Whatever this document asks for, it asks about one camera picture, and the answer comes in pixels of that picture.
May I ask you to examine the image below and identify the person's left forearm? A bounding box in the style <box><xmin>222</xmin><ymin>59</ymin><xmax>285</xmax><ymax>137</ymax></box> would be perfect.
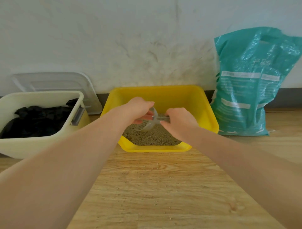
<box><xmin>0</xmin><ymin>109</ymin><xmax>129</xmax><ymax>229</ymax></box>

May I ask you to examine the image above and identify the teal white litter bag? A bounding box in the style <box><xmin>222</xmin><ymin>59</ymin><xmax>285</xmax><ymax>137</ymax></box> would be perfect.
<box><xmin>210</xmin><ymin>26</ymin><xmax>302</xmax><ymax>137</ymax></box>

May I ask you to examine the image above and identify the beige cat litter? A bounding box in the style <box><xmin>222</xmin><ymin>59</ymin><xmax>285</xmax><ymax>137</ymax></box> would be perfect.
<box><xmin>122</xmin><ymin>114</ymin><xmax>182</xmax><ymax>146</ymax></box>

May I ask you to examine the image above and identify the cream plastic storage bin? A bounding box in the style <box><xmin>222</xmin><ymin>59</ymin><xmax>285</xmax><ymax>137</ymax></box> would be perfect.
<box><xmin>0</xmin><ymin>91</ymin><xmax>91</xmax><ymax>159</ymax></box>

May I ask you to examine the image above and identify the grey slotted litter scoop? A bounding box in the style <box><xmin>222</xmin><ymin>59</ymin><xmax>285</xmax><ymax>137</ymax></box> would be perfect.
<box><xmin>134</xmin><ymin>106</ymin><xmax>170</xmax><ymax>132</ymax></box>

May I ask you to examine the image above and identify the yellow litter box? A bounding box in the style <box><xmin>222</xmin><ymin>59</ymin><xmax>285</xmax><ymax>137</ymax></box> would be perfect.
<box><xmin>100</xmin><ymin>85</ymin><xmax>219</xmax><ymax>153</ymax></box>

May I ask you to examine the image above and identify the person's left hand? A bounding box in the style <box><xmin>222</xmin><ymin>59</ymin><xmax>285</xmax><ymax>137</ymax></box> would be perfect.
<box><xmin>118</xmin><ymin>97</ymin><xmax>155</xmax><ymax>125</ymax></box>

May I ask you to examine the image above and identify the person's right hand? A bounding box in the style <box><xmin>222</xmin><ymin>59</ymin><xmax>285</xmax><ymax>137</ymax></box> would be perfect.
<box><xmin>160</xmin><ymin>107</ymin><xmax>200</xmax><ymax>143</ymax></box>

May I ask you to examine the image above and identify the dark grey skirting board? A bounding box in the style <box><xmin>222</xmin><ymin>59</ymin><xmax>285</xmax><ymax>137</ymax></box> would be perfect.
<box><xmin>0</xmin><ymin>87</ymin><xmax>302</xmax><ymax>109</ymax></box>

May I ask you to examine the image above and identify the translucent white bin lid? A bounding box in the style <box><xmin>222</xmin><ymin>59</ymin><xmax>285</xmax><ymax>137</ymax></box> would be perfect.
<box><xmin>12</xmin><ymin>72</ymin><xmax>103</xmax><ymax>115</ymax></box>

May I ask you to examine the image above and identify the person's right forearm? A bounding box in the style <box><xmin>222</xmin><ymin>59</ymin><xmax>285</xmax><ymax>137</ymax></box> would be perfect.
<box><xmin>188</xmin><ymin>127</ymin><xmax>302</xmax><ymax>229</ymax></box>

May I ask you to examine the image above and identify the pile of black plastic bags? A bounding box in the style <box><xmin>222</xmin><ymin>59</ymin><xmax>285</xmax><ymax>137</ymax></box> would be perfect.
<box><xmin>0</xmin><ymin>98</ymin><xmax>79</xmax><ymax>139</ymax></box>

